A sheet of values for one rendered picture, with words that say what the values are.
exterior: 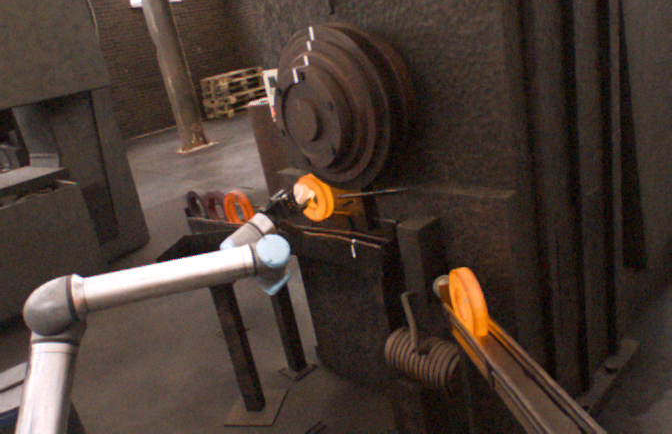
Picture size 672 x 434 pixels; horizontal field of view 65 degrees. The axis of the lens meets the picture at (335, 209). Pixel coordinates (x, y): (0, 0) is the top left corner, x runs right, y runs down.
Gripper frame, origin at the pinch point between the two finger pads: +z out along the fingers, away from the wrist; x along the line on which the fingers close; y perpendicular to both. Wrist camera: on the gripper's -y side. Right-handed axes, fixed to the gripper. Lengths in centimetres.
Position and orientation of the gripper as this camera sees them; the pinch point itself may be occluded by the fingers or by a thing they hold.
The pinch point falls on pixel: (312, 192)
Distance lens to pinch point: 174.3
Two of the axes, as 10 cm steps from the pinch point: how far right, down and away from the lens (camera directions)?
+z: 6.5, -5.9, 4.8
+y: -3.8, -7.9, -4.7
